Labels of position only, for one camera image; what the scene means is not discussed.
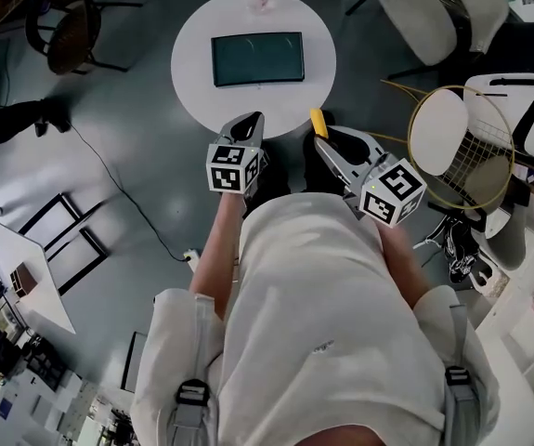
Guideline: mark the grey stool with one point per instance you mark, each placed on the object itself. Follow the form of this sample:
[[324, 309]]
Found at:
[[508, 244]]

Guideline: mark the white power strip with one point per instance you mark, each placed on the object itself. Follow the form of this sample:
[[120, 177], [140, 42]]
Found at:
[[192, 257]]

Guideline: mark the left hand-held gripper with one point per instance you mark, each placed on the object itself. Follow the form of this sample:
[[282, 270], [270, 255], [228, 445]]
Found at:
[[229, 170]]

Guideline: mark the dark green drawer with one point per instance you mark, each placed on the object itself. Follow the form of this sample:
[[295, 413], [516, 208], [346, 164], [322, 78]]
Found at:
[[257, 58]]

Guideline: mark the person's white shirt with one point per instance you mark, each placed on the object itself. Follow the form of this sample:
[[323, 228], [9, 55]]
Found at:
[[322, 318]]

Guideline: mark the round white table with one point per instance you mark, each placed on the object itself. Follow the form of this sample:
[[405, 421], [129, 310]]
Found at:
[[192, 86]]

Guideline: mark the brown wooden box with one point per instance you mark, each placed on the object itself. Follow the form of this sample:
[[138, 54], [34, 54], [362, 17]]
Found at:
[[22, 279]]

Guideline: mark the yellow badminton racket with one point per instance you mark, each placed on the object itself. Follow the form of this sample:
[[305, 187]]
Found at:
[[480, 165]]

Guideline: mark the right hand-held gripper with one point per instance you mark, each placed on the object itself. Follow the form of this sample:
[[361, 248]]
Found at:
[[389, 193]]

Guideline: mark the person's right forearm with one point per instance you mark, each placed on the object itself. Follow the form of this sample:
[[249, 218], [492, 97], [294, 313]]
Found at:
[[403, 263]]

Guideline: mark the brown wicker chair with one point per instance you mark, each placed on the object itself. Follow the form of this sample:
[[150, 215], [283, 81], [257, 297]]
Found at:
[[69, 35]]

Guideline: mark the person's left black shoe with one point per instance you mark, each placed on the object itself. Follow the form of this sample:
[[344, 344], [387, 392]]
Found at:
[[273, 179]]

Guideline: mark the person's left forearm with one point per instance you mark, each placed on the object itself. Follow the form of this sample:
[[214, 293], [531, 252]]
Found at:
[[217, 249]]

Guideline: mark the white shelf unit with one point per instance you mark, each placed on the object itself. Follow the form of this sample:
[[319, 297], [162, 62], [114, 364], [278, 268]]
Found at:
[[526, 332]]

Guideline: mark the person's right black shoe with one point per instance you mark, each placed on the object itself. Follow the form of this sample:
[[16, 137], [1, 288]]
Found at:
[[315, 174]]

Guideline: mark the white cushioned black-frame chair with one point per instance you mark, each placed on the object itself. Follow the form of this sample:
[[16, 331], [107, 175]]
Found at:
[[417, 21]]

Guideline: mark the black flat panel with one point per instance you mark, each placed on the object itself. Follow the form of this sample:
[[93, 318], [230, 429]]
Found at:
[[133, 363]]

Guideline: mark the white oval chair cushion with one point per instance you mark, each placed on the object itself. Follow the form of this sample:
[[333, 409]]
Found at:
[[438, 128]]

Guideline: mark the person's black shoe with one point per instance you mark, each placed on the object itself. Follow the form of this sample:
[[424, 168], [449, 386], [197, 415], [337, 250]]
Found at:
[[273, 179], [315, 174]]

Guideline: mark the white desk with black frame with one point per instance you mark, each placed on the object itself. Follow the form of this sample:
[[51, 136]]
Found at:
[[34, 272]]

